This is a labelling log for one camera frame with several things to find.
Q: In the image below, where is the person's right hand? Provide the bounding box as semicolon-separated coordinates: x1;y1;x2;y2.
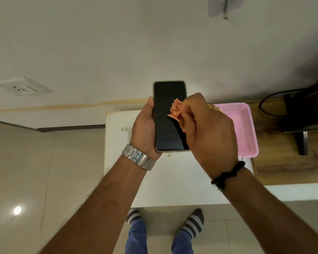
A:
179;92;240;180

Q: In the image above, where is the pink plastic basket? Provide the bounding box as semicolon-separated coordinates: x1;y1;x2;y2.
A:
213;102;259;158

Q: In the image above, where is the silver metal wristwatch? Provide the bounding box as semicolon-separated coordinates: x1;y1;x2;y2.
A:
122;144;156;171

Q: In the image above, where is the person's striped sock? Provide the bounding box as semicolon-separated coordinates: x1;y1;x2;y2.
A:
181;208;205;239
125;208;142;226

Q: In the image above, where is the black thread bracelet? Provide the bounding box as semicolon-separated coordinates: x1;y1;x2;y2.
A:
211;161;246;191

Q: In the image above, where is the person's right forearm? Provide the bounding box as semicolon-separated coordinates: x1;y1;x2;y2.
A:
222;168;318;254

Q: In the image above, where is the person's jeans leg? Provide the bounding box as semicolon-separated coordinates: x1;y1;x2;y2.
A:
124;219;148;254
171;230;194;254

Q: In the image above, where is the person's right jeans leg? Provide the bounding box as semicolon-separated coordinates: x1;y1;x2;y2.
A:
171;230;194;254

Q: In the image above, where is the black smartphone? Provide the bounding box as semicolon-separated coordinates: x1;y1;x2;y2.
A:
152;80;190;153

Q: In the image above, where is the clear adhesive wall hook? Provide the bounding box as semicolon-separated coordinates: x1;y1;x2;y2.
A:
207;0;244;20

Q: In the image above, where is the orange cleaning cloth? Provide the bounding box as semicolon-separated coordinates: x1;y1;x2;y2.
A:
167;98;187;133

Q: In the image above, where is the black television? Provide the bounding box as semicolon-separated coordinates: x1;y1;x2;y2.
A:
279;79;318;156

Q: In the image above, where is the person's left forearm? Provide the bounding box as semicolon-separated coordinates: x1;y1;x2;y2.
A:
38;158;148;254

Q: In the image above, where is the person's left jeans leg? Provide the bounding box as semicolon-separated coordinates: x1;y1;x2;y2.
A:
124;219;148;254

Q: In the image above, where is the white charger adapter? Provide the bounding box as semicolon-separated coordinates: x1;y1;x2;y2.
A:
120;127;133;146

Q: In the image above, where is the black power cable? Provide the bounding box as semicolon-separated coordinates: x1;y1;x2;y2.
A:
259;88;305;118

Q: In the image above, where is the white wall socket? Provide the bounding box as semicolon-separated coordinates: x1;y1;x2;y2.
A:
0;76;53;96

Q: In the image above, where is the person's right striped sock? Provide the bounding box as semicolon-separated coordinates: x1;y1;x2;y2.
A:
181;208;205;239

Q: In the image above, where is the brown wooden board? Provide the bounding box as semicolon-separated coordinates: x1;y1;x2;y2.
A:
243;99;318;186

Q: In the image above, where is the person's left hand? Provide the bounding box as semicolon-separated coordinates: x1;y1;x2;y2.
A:
129;96;163;162

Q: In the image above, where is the person's left striped sock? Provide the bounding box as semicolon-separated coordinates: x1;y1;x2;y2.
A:
125;208;142;226

